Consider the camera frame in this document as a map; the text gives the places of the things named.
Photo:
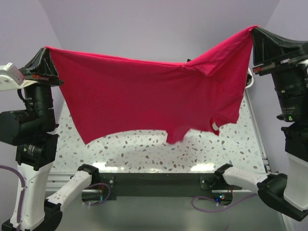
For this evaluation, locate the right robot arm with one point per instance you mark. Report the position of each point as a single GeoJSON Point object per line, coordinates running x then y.
{"type": "Point", "coordinates": [285, 193]}

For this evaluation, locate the white laundry basket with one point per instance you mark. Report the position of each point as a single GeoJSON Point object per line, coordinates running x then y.
{"type": "Point", "coordinates": [250, 79]}

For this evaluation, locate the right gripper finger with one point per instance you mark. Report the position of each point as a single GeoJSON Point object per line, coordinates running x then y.
{"type": "Point", "coordinates": [289, 47]}
{"type": "Point", "coordinates": [264, 48]}

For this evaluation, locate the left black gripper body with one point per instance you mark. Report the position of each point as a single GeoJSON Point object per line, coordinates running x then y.
{"type": "Point", "coordinates": [43, 79]}

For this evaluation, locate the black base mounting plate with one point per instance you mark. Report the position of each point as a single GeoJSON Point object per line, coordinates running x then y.
{"type": "Point", "coordinates": [157, 185]}

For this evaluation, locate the pink t shirt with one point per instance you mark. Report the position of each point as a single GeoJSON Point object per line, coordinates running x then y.
{"type": "Point", "coordinates": [108, 94]}

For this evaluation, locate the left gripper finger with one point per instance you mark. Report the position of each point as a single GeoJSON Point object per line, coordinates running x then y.
{"type": "Point", "coordinates": [36, 64]}
{"type": "Point", "coordinates": [50, 68]}

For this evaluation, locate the aluminium frame rail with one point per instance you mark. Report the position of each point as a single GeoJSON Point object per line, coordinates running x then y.
{"type": "Point", "coordinates": [56, 180]}

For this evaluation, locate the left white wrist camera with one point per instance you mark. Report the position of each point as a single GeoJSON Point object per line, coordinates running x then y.
{"type": "Point", "coordinates": [12, 79]}

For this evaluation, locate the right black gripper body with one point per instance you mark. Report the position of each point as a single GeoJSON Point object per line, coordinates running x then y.
{"type": "Point", "coordinates": [284, 64]}

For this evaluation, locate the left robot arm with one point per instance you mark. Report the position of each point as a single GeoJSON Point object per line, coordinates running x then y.
{"type": "Point", "coordinates": [31, 131]}

